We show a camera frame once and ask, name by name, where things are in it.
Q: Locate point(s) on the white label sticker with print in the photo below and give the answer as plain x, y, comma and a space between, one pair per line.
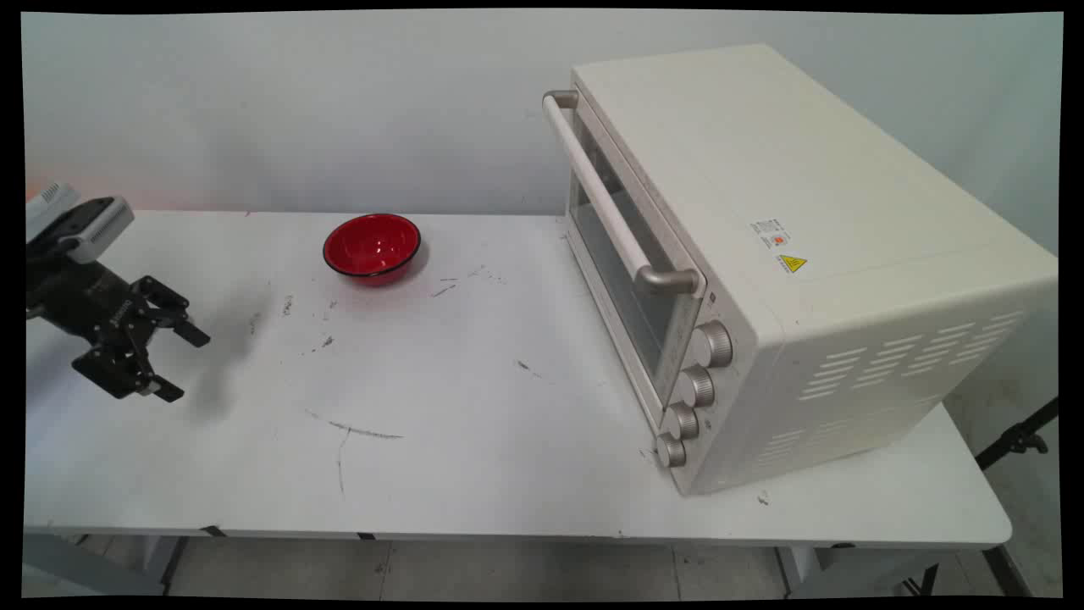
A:
769, 234

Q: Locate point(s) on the grey table leg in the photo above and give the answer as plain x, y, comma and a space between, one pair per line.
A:
93, 563

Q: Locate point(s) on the black stand leg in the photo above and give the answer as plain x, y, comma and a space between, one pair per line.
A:
1008, 572

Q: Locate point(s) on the black stand pole with clamp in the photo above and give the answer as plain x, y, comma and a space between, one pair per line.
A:
1016, 439

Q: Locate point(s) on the red bowl with black rim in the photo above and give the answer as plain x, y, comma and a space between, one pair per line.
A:
373, 246

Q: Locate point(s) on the cream toaster oven body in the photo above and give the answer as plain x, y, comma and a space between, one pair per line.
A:
847, 169

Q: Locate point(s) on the silver oven knob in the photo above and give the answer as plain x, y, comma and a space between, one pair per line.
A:
712, 343
696, 387
682, 421
671, 451

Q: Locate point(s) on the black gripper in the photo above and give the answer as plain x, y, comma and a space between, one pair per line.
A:
80, 296

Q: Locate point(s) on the grey white wrist camera box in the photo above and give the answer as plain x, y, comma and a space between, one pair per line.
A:
97, 224

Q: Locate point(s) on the yellow warning sticker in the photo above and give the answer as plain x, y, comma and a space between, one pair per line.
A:
792, 263

